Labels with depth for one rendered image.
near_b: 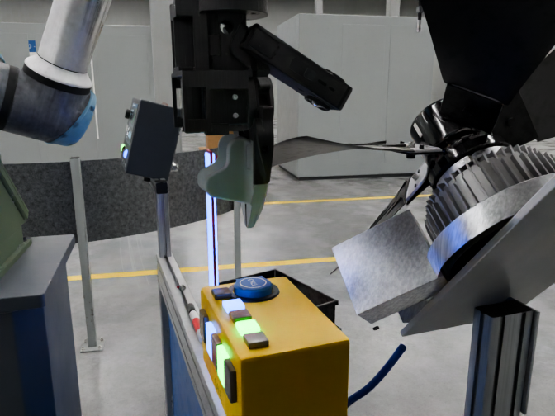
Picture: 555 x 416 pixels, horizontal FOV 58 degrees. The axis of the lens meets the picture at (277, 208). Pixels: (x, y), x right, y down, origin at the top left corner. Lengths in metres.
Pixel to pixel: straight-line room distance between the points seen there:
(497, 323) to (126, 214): 2.02
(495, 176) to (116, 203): 2.07
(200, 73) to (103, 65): 6.43
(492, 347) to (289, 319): 0.53
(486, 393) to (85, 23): 0.93
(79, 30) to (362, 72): 6.46
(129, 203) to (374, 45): 5.32
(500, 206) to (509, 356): 0.34
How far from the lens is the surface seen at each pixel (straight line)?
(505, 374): 0.99
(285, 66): 0.47
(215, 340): 0.47
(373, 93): 7.33
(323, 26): 7.12
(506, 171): 0.79
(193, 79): 0.44
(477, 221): 0.73
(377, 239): 0.86
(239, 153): 0.46
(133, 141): 1.30
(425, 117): 0.92
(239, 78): 0.45
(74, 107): 0.98
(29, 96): 0.97
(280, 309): 0.49
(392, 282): 0.82
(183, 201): 2.75
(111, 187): 2.56
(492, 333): 0.93
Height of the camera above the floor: 1.28
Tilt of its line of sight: 14 degrees down
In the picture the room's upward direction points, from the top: straight up
